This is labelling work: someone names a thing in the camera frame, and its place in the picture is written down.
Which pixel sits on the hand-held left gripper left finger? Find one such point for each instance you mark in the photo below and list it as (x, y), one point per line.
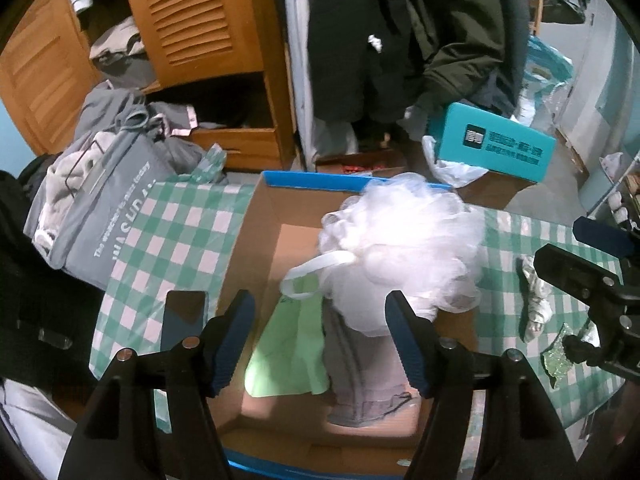
(230, 345)

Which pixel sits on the teal printed box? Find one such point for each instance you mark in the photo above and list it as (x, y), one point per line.
(500, 145)

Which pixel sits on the blue transparent plastic bag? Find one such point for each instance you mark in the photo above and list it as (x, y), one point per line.
(545, 80)

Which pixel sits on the wooden louvered wardrobe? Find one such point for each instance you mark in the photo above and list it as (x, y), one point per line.
(190, 10)

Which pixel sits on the green checkered tablecloth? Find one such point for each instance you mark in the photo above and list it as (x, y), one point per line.
(170, 240)

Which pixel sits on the shoe rack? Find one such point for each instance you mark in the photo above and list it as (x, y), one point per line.
(625, 200)

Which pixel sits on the light green cloth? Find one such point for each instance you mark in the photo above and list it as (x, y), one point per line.
(290, 345)

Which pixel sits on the grey hooded sweatshirt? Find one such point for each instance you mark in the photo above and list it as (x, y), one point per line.
(125, 110)

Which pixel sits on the black smartphone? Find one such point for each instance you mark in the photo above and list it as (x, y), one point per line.
(182, 317)

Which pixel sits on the grey printed tote bag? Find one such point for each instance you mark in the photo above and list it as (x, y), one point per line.
(100, 220)

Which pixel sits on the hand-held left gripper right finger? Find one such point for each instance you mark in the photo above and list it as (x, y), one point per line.
(407, 345)

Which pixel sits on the blue-sided cardboard box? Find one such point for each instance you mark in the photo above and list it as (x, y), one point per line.
(280, 240)

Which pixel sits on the small white plastic bag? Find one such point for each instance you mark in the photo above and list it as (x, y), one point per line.
(611, 164)

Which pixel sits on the brown cardboard carton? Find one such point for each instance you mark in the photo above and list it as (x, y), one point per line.
(360, 160)

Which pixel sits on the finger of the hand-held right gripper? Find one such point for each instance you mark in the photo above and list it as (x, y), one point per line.
(570, 267)
(600, 235)

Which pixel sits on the dark cloth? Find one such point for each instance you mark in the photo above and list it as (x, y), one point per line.
(45, 285)

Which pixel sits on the folded grey clothes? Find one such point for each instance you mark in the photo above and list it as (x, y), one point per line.
(120, 45)

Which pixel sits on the grey cloth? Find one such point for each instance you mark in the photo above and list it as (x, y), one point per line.
(360, 375)

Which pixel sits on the olive hanging jacket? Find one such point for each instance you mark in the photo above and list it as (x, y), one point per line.
(465, 20)

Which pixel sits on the white patterned sock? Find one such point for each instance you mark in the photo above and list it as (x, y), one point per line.
(537, 305)

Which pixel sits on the white mesh bath loofah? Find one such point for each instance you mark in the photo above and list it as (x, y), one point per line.
(400, 240)

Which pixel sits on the white hanging shirt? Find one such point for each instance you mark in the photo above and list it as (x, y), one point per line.
(300, 60)

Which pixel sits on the black hanging jacket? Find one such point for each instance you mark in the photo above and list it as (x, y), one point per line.
(350, 35)

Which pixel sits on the crumpled green plastic wrapper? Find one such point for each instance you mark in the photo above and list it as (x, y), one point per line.
(557, 360)

